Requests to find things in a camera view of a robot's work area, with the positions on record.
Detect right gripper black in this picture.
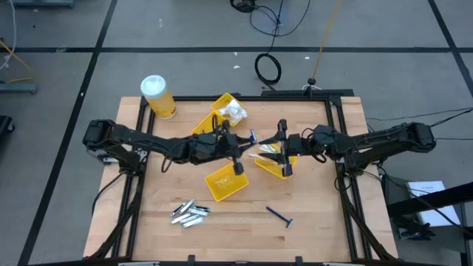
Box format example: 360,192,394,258
258,119,303,178

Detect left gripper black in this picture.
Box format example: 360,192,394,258
216,120,256,177

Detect yellow slotted plastic basket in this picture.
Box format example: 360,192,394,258
190,110,226,136
210,92,249,126
204,162,251,203
253,142,299,181

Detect bag of white cotton pads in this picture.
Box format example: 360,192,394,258
217,106,241,125

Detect bag of white cotton balls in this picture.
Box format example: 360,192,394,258
225,98,248,118

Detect yellow wipes canister white lid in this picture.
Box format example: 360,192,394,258
140,75,177,120

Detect white booklet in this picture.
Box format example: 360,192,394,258
406,180,462,228

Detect black stand beam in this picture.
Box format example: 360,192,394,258
384,173,473,241

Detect grey metal floor base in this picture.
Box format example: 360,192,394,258
10,0,75,8
0,83,38,95

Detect black floor object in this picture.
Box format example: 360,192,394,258
0,115,16,134

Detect black aluminium table frame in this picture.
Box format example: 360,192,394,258
84,88,400,266

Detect coiled black floor cable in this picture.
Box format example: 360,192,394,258
253,52,283,92

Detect yellow hanging cable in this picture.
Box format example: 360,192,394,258
311,0,341,81

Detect yellow floor cable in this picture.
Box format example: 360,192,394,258
0,38,34,84

